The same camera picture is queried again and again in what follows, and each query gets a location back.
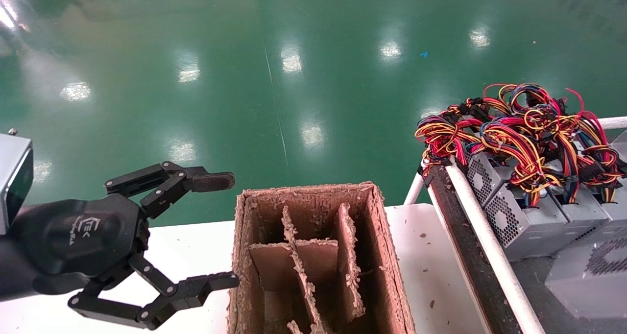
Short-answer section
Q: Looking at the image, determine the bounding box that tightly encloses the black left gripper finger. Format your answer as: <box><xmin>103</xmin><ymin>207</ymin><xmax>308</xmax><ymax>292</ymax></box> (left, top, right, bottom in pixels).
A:
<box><xmin>68</xmin><ymin>253</ymin><xmax>241</xmax><ymax>331</ymax></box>
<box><xmin>104</xmin><ymin>161</ymin><xmax>236</xmax><ymax>220</ymax></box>

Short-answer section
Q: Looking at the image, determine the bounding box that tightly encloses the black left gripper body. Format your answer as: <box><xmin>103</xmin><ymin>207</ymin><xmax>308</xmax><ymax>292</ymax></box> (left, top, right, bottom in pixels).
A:
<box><xmin>9</xmin><ymin>193</ymin><xmax>150</xmax><ymax>295</ymax></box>

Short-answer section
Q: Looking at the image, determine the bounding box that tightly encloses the short cardboard cross divider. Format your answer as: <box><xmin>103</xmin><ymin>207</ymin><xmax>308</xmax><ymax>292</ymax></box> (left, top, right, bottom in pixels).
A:
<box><xmin>249</xmin><ymin>239</ymin><xmax>339</xmax><ymax>293</ymax></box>

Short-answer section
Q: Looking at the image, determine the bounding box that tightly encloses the long cardboard divider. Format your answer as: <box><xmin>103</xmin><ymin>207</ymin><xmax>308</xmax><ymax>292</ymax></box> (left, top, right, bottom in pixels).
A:
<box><xmin>336</xmin><ymin>203</ymin><xmax>366</xmax><ymax>323</ymax></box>
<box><xmin>281</xmin><ymin>206</ymin><xmax>334</xmax><ymax>334</ymax></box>

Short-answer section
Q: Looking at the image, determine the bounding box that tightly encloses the worn brown cardboard box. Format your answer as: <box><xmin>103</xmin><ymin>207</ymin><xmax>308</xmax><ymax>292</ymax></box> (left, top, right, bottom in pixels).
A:
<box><xmin>228</xmin><ymin>181</ymin><xmax>417</xmax><ymax>334</ymax></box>

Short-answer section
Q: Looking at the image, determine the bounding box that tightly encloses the white support pipe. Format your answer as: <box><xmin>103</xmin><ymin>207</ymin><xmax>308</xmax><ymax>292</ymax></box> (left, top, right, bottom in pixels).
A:
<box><xmin>403</xmin><ymin>170</ymin><xmax>428</xmax><ymax>206</ymax></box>

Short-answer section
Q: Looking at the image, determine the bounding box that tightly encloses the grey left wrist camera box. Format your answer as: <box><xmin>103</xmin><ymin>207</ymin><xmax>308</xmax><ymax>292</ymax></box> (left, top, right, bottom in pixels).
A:
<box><xmin>0</xmin><ymin>131</ymin><xmax>35</xmax><ymax>236</ymax></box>

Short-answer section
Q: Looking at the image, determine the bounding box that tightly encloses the tangled coloured wire pile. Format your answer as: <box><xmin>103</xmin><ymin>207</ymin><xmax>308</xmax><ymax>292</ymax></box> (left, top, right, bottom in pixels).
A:
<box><xmin>415</xmin><ymin>83</ymin><xmax>627</xmax><ymax>205</ymax></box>

